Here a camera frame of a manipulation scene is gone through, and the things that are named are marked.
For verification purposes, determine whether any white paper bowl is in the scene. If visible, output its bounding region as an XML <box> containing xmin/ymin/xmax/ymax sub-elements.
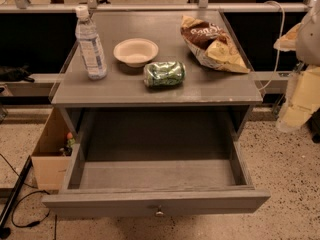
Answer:
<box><xmin>113</xmin><ymin>38</ymin><xmax>159</xmax><ymax>68</ymax></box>

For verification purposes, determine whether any white cable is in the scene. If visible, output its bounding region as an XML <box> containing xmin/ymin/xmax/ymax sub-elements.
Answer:
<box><xmin>258</xmin><ymin>0</ymin><xmax>286</xmax><ymax>92</ymax></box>

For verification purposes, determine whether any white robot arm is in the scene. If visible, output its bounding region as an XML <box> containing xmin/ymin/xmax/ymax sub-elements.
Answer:
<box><xmin>274</xmin><ymin>6</ymin><xmax>320</xmax><ymax>133</ymax></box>

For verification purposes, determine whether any green soda can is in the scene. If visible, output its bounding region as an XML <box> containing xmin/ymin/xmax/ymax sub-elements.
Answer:
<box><xmin>143</xmin><ymin>61</ymin><xmax>186</xmax><ymax>88</ymax></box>

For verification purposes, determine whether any black bar on floor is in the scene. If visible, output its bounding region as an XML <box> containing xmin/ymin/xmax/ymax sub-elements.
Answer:
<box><xmin>0</xmin><ymin>156</ymin><xmax>32</xmax><ymax>240</ymax></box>

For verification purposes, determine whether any black object on ledge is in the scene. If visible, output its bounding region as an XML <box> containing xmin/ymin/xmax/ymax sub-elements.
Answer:
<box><xmin>0</xmin><ymin>65</ymin><xmax>34</xmax><ymax>83</ymax></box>

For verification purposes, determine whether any green bottle in box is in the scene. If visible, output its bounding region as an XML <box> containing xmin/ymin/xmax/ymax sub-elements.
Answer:
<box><xmin>60</xmin><ymin>132</ymin><xmax>75</xmax><ymax>156</ymax></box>

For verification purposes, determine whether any black floor cable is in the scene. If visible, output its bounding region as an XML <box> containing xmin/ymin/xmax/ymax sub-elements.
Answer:
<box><xmin>0</xmin><ymin>153</ymin><xmax>52</xmax><ymax>229</ymax></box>

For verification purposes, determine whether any grey cabinet with top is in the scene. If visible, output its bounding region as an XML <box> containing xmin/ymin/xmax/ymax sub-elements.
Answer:
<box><xmin>51</xmin><ymin>10</ymin><xmax>262</xmax><ymax>131</ymax></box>

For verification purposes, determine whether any brown yellow chip bag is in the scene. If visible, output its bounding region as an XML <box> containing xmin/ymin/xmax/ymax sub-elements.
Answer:
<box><xmin>180</xmin><ymin>15</ymin><xmax>250</xmax><ymax>74</ymax></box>

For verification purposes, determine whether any clear plastic water bottle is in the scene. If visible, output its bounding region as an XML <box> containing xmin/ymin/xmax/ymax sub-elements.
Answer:
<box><xmin>75</xmin><ymin>5</ymin><xmax>107</xmax><ymax>80</ymax></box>

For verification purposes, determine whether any cardboard box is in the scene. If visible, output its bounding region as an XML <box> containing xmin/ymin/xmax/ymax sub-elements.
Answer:
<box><xmin>31</xmin><ymin>109</ymin><xmax>70</xmax><ymax>190</ymax></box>

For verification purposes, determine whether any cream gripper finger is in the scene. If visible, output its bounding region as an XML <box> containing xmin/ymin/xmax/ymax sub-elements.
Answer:
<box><xmin>273</xmin><ymin>23</ymin><xmax>301</xmax><ymax>52</ymax></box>
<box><xmin>276</xmin><ymin>65</ymin><xmax>320</xmax><ymax>133</ymax></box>

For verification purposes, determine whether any metal drawer knob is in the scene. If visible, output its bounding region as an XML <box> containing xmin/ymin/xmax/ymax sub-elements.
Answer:
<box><xmin>155</xmin><ymin>205</ymin><xmax>165</xmax><ymax>217</ymax></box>

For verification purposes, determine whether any open grey top drawer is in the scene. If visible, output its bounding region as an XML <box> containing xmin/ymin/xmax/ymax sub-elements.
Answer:
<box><xmin>43</xmin><ymin>108</ymin><xmax>270</xmax><ymax>217</ymax></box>

